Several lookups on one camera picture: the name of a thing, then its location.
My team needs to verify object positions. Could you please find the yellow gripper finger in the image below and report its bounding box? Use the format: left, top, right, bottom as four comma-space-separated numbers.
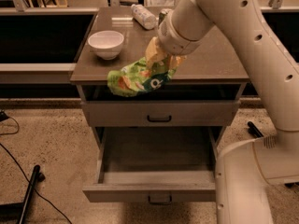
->
145, 36, 167, 69
168, 55, 186, 69

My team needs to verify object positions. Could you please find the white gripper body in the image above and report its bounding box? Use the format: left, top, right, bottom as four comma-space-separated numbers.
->
158, 11, 200, 55

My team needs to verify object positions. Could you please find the green rice chip bag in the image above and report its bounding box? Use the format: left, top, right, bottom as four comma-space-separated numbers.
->
107, 56, 177, 97

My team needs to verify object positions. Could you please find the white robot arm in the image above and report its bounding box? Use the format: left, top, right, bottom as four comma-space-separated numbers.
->
146, 0, 299, 224

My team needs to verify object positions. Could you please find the grey drawer cabinet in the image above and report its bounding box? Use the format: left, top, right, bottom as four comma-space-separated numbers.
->
71, 7, 249, 141

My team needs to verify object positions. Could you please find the closed grey upper drawer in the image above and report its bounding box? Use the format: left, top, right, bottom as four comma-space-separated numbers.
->
81, 101, 239, 127

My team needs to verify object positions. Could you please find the open grey lower drawer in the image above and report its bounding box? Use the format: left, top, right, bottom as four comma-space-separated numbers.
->
83, 127, 216, 204

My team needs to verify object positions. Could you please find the green soda can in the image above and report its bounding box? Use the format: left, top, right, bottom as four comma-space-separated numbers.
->
158, 8, 171, 25

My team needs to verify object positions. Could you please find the clear plastic water bottle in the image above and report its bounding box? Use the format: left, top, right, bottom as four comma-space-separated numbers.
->
131, 4, 156, 30

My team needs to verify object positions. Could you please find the white ceramic bowl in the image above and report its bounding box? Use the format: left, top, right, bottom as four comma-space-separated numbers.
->
88, 31, 124, 60

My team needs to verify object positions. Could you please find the black stand leg right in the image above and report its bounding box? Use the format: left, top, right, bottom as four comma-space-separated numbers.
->
248, 121, 263, 138

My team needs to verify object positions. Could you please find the black stand leg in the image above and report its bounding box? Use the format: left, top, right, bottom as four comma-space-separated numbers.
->
0, 165, 45, 224
248, 121, 263, 138

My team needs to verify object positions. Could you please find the metal window railing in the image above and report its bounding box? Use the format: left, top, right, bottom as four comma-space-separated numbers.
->
1, 0, 298, 89

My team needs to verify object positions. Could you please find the black stand leg left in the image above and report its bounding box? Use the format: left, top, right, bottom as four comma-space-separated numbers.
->
0, 165, 45, 224

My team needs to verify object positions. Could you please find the black floor cable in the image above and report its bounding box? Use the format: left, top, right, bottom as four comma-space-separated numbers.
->
0, 109, 73, 224

